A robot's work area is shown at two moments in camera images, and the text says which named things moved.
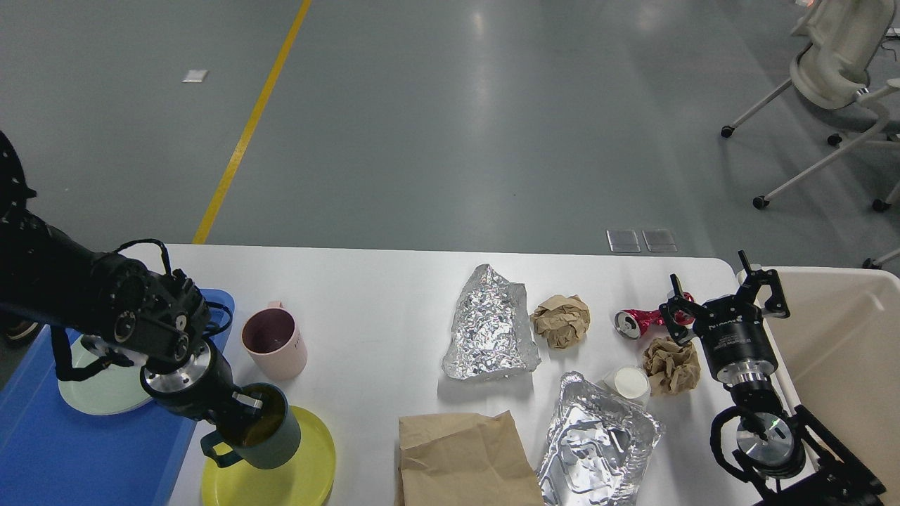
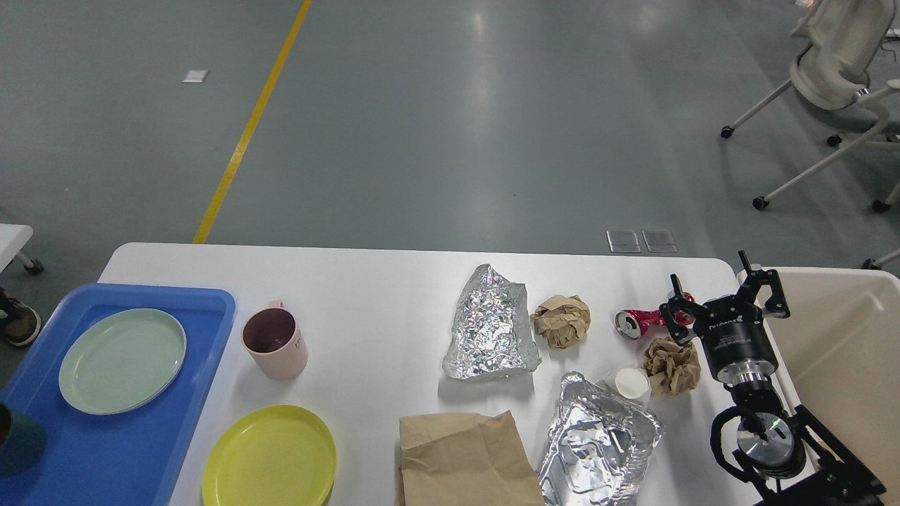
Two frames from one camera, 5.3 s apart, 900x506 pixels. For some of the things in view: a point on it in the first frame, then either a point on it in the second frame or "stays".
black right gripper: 735,340 stays
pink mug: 274,342 stays
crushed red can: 633,324 stays
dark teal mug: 266,438 to 23,441
